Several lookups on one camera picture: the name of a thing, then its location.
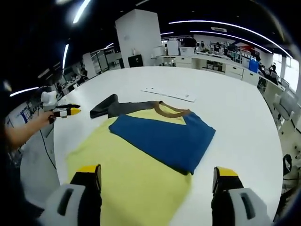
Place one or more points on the yellow blue grey garment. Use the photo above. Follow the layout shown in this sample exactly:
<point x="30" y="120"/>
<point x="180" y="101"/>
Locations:
<point x="141" y="164"/>

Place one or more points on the white counter with drawers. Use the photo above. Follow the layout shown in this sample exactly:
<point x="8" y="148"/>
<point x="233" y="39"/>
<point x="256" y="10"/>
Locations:
<point x="232" y="69"/>

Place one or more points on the white office chair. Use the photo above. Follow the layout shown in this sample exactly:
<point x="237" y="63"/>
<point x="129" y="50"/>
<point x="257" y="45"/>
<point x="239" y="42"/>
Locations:
<point x="284" y="106"/>

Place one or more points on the white flat table panel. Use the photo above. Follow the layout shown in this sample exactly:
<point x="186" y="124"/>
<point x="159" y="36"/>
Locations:
<point x="174" y="94"/>

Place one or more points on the person's left hand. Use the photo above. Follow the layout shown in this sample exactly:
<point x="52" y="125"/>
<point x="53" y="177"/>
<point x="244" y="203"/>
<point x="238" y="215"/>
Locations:
<point x="50" y="117"/>

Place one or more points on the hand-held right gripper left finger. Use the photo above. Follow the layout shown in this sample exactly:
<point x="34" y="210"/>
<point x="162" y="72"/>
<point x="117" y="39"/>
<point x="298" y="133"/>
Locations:
<point x="89" y="195"/>

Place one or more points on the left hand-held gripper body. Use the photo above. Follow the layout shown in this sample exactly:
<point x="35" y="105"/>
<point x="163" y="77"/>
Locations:
<point x="48" y="100"/>

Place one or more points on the white standing board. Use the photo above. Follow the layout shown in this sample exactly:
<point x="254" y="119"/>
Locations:
<point x="172" y="48"/>

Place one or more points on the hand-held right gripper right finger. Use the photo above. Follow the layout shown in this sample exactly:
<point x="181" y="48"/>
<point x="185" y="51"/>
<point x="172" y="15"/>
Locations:
<point x="223" y="200"/>

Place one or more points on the person's dark top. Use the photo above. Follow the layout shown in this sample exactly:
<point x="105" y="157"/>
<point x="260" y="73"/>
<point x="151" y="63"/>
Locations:
<point x="10" y="169"/>

